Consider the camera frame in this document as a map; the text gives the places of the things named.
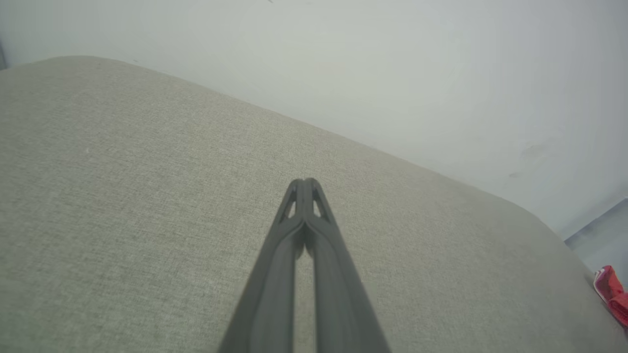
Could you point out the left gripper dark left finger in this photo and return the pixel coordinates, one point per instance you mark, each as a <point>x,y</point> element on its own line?
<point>270,304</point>

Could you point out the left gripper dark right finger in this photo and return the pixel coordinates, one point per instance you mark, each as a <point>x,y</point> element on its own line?
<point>343,304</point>

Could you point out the red and white jersey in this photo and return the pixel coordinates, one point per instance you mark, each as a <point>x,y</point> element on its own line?
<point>613,294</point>

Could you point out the grey fabric sofa seat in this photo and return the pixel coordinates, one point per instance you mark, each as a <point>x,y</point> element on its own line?
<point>122,220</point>

